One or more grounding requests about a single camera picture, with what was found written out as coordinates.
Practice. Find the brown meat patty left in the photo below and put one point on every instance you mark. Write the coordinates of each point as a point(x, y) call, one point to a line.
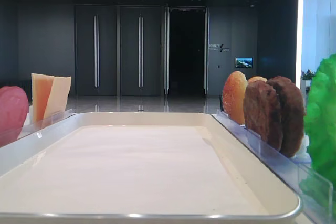
point(262, 113)

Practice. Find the brown meat patty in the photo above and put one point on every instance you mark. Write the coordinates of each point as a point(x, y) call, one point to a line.
point(292, 114)
point(262, 113)

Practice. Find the pale yellow cheese slice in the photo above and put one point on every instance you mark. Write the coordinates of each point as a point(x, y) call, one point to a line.
point(58, 96)

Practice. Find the brown meat patty right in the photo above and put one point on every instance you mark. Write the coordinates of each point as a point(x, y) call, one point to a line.
point(292, 114)

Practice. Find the orange cheese slice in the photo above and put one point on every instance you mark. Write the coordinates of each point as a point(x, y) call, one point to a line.
point(41, 87)

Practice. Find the red tomato slice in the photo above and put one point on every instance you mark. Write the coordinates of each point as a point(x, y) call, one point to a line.
point(14, 109)

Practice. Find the green lettuce leaf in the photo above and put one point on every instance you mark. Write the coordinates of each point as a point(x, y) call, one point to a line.
point(320, 128)

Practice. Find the golden bun top left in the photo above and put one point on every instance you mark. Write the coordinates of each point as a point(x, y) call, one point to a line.
point(233, 96)

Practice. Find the golden bun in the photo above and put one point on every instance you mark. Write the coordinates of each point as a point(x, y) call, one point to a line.
point(257, 78)
point(233, 96)

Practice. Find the dark double door middle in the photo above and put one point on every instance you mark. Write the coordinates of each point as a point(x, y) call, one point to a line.
point(140, 51)

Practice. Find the dark double door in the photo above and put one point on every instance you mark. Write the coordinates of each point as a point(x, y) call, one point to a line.
point(96, 50)
point(140, 51)

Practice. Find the golden bun top right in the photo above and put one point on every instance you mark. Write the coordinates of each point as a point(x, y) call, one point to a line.
point(257, 78)

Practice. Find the dark double door left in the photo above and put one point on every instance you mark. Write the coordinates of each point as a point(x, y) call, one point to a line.
point(96, 50)

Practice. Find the white rectangular tray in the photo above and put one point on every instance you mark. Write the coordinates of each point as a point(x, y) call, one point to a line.
point(140, 168)

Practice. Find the potted flower plant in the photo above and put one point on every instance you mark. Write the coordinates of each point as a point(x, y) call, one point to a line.
point(307, 75)

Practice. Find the wall display screen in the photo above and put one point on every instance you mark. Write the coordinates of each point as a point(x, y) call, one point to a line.
point(243, 62)

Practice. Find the clear acrylic rail left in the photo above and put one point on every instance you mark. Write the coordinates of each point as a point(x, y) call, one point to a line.
point(39, 127)

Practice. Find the clear acrylic rail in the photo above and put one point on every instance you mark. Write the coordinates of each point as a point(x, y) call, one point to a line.
point(278, 161)
point(39, 127)

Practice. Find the clear acrylic rail right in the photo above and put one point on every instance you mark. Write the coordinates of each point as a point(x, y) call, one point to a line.
point(278, 161)

